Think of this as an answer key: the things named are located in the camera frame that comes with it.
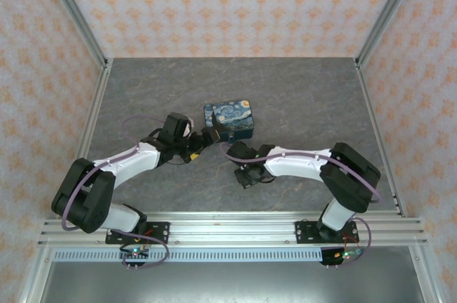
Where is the starry night tin box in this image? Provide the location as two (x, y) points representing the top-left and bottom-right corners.
(202, 99), (256, 142)

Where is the circuit board with lights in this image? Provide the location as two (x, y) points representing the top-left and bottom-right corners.
(119, 245), (151, 260)
(333, 247), (363, 261)

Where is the grey metal sheet panel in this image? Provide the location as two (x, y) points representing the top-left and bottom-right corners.
(37, 262), (424, 303)

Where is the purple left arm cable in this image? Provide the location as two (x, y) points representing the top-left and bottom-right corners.
(61, 114), (171, 271)

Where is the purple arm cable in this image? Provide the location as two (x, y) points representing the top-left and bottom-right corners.
(219, 141), (383, 268)
(61, 114), (171, 271)

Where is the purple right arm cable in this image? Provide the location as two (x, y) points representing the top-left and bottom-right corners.
(219, 141), (383, 268)

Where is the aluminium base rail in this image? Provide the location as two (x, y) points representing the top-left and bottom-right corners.
(37, 212), (429, 247)

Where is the aluminium side rail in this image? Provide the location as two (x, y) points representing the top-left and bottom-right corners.
(56, 58), (114, 220)
(354, 58), (408, 218)

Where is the slotted grey cable duct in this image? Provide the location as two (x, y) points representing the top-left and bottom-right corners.
(52, 248), (361, 263)

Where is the aluminium corner post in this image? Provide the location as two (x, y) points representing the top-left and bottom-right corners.
(37, 0), (110, 68)
(355, 0), (426, 68)

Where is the aluminium frame leg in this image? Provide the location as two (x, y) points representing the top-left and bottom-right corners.
(410, 245), (440, 303)
(19, 245), (54, 303)

